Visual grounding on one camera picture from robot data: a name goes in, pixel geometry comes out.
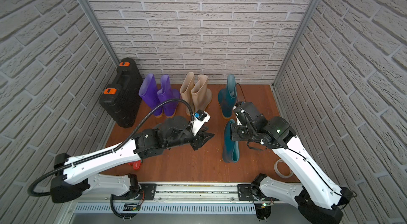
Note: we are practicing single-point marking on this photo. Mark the red pipe wrench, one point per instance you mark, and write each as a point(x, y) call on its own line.
point(136, 165)

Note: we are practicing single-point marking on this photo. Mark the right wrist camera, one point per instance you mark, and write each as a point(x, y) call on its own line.
point(247, 113)

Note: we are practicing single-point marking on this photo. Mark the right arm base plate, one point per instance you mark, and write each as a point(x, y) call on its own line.
point(245, 193)

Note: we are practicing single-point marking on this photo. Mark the black tool case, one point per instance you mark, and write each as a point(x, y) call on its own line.
point(120, 98)

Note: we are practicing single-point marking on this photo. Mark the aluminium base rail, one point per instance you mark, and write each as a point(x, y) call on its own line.
point(197, 189)

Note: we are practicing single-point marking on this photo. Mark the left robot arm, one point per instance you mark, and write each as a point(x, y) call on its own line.
point(84, 173)

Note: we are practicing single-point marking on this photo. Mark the teal rain boot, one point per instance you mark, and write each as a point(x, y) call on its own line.
point(227, 97)
point(231, 153)

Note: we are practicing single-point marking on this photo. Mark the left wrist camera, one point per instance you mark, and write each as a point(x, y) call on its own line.
point(200, 118)

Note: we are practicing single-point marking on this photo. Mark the beige rain boot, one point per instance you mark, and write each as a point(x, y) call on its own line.
point(187, 86)
point(201, 95)

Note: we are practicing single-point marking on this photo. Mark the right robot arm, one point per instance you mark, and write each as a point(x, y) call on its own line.
point(277, 135)

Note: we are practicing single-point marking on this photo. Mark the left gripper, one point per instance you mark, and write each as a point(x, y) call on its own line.
point(195, 140)

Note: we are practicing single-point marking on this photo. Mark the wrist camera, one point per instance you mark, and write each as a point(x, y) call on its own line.
point(200, 118)
point(247, 113)

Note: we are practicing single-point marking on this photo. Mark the purple rain boot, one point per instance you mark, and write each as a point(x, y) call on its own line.
point(148, 91)
point(166, 93)

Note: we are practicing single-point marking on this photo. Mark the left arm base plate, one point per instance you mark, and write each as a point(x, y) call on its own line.
point(143, 191)

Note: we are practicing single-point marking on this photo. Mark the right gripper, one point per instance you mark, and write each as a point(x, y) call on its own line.
point(233, 127)

